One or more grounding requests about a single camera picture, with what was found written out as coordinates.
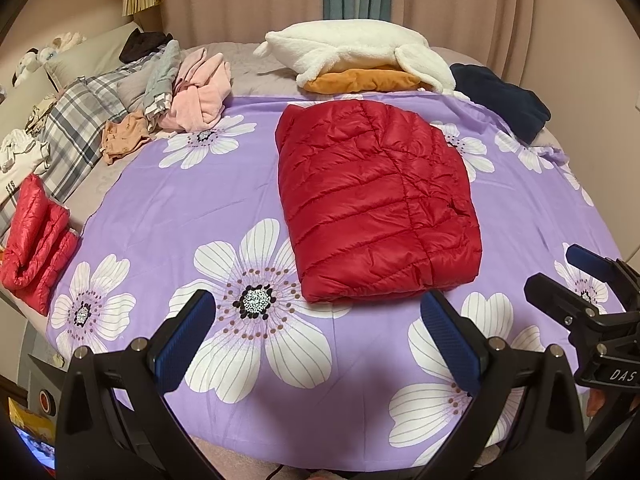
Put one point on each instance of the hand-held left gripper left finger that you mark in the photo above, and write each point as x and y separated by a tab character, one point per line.
182	345

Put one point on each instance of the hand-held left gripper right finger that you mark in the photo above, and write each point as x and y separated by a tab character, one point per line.
450	345

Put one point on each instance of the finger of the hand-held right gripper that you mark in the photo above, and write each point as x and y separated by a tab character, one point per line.
555	300
590	262

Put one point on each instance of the large red down jacket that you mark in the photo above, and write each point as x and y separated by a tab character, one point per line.
375	200

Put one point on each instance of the person's right hand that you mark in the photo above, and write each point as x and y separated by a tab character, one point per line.
596	402

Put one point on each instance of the purple floral bed sheet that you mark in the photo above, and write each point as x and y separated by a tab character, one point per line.
165	210

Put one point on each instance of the yellow packet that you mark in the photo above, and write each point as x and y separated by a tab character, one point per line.
27	417

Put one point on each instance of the small folded red down jacket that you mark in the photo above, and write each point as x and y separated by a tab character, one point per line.
35	245

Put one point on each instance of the navy garment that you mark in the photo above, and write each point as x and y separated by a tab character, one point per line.
500	95

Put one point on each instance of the tan printed garment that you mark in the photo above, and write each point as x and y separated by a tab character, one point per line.
125	135

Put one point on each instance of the plaid pillow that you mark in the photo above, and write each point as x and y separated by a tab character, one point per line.
75	125

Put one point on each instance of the white printed shirt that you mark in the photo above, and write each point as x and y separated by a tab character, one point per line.
17	160

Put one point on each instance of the pink garment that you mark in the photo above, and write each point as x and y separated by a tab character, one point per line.
200	95

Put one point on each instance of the grey-green garment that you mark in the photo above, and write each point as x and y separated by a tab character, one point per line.
162	75

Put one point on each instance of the beige curtain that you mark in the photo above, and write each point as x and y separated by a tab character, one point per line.
240	0
490	5

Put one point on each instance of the orange garment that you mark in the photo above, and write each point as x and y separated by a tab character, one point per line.
360	80

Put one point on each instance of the black garment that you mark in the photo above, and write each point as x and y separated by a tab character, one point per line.
142	45

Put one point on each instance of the beige pillow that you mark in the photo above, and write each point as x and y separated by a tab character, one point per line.
95	55

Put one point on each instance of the white plush toy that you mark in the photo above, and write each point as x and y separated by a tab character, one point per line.
30	65

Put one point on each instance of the white fleece garment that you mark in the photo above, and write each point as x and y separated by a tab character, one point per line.
345	42

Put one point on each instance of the beige plush toy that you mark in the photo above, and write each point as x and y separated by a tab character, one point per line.
65	41

